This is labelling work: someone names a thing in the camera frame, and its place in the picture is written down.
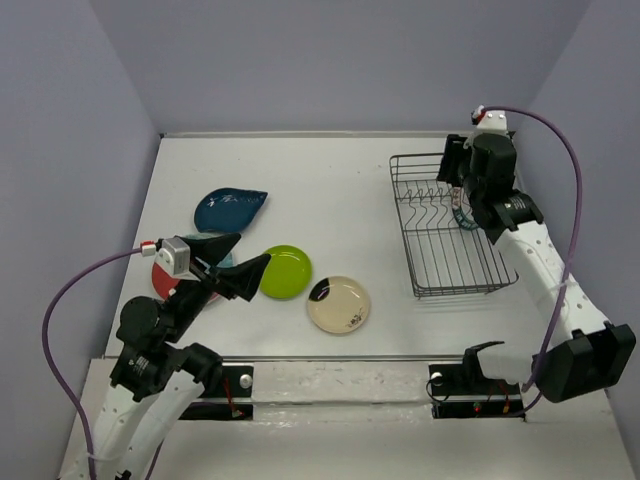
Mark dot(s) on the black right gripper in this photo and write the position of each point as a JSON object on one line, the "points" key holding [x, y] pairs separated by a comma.
{"points": [[453, 153]]}

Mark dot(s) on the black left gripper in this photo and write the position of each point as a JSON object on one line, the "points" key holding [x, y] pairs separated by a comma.
{"points": [[242, 277]]}

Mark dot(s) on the white plate green lettered rim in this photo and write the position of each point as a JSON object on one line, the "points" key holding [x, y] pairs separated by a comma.
{"points": [[460, 210]]}

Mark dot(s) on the dark blue leaf-shaped plate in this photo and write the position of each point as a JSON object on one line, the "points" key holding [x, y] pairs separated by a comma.
{"points": [[228, 210]]}

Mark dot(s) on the lime green plate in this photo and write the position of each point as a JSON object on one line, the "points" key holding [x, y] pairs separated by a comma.
{"points": [[288, 273]]}

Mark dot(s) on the red and teal plate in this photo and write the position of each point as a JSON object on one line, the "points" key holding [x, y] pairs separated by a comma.
{"points": [[163, 283]]}

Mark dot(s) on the beige plate with flowers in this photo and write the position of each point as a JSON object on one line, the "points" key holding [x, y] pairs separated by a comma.
{"points": [[338, 305]]}

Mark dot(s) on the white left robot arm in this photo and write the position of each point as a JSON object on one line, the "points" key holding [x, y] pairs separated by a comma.
{"points": [[154, 381]]}

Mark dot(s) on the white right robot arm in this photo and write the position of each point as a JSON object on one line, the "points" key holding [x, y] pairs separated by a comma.
{"points": [[585, 351]]}

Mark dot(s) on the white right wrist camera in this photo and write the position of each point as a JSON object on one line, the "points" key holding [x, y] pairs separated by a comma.
{"points": [[486, 122]]}

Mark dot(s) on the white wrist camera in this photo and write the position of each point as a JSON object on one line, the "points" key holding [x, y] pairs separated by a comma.
{"points": [[486, 122], [173, 257]]}

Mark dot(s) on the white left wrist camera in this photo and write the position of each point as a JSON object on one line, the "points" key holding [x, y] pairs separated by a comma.
{"points": [[173, 257]]}

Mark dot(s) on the grey wire dish rack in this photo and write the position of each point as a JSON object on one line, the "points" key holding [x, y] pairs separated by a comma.
{"points": [[442, 259]]}

